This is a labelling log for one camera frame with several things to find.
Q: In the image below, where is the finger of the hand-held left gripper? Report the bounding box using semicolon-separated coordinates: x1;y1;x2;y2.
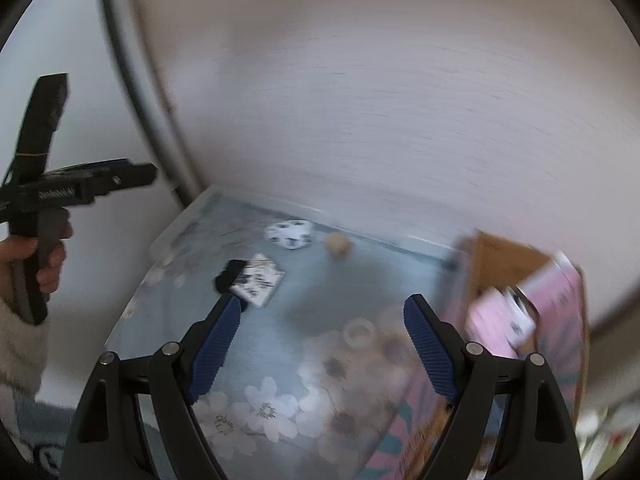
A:
92;159;157;196

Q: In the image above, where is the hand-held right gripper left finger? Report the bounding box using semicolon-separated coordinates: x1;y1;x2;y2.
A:
59;292;243;480

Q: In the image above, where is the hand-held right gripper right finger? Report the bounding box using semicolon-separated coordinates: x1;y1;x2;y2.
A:
402;294;585;480

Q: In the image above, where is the pink fluffy slipper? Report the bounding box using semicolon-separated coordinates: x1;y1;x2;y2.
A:
465;287;521;358

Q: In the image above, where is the white panda print sock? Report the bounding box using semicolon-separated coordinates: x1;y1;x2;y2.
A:
505;287;538;348
264;219;313;251

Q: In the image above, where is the pink striped cardboard box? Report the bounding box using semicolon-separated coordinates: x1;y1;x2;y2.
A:
365;230;591;480

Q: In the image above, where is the person's left forearm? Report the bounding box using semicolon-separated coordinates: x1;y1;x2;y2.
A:
0;295;52;393

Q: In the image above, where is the person's left hand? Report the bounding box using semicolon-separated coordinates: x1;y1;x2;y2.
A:
0;225;75;295

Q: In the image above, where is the white door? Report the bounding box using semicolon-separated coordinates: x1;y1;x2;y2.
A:
0;0;191;401

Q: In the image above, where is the clear tape roll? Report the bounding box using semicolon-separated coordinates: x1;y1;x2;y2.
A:
342;317;378;351

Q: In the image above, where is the black sock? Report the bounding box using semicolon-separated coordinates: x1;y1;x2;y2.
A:
215;259;249;311

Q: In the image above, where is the white patterned small box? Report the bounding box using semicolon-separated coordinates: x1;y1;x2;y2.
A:
229;252;287;308

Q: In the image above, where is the small wooden cylinder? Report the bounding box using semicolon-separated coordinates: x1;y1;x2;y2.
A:
325;232;352;260

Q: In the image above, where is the cream floral fabric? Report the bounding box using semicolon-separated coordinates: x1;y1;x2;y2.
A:
575;400;636;466

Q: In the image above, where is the grey door frame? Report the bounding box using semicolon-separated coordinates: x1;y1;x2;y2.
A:
97;0;201;206

